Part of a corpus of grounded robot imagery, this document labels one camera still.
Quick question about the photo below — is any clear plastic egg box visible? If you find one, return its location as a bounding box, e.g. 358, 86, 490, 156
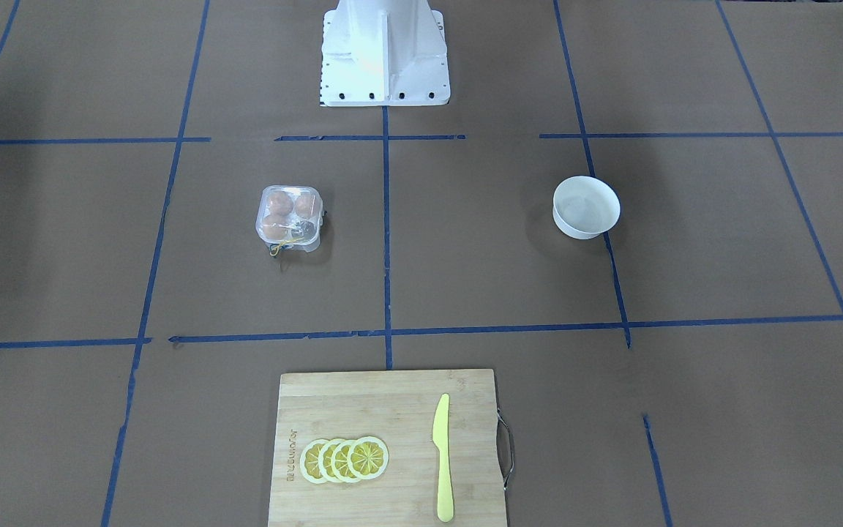
255, 184, 326, 259

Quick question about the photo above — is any brown egg from bowl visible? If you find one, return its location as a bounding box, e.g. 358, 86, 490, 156
260, 214, 290, 243

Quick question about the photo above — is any brown egg in box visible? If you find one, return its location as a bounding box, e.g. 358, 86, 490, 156
266, 190, 294, 216
294, 193, 321, 220

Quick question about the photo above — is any wooden cutting board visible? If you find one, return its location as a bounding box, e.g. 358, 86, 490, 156
267, 368, 509, 526

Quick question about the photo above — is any yellow plastic knife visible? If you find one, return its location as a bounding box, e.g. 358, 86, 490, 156
432, 393, 454, 523

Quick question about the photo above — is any white bowl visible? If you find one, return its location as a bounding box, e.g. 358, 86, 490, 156
552, 176, 621, 240

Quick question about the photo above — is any yellow lemon slice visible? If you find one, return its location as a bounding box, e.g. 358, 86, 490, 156
330, 440, 358, 483
299, 439, 328, 485
318, 438, 342, 483
347, 435, 389, 481

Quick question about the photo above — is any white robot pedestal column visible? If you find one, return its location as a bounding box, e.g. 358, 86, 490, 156
319, 1, 452, 108

